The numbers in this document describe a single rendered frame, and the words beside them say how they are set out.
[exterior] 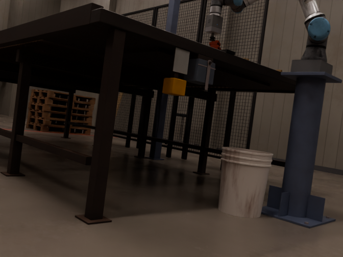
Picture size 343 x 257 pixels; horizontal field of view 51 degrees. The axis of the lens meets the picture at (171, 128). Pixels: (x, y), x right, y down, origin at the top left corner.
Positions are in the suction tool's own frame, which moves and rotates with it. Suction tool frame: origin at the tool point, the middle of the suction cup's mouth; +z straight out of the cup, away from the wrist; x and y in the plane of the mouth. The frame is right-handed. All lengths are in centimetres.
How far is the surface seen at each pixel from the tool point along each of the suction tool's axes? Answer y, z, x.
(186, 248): 57, 103, 71
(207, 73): 22.1, 26.1, 27.8
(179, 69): 41, 28, 27
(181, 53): 41, 19, 27
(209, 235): 36, 103, 61
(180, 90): 40, 38, 30
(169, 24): -86, -62, -194
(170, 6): -86, -83, -195
